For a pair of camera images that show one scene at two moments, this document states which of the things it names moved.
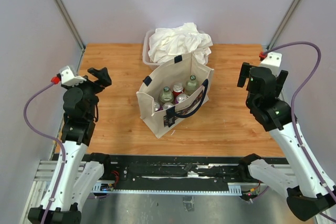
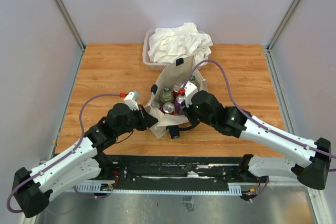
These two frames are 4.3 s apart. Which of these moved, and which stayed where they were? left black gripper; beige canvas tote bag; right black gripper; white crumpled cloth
Moved: left black gripper; beige canvas tote bag; right black gripper
Stayed: white crumpled cloth
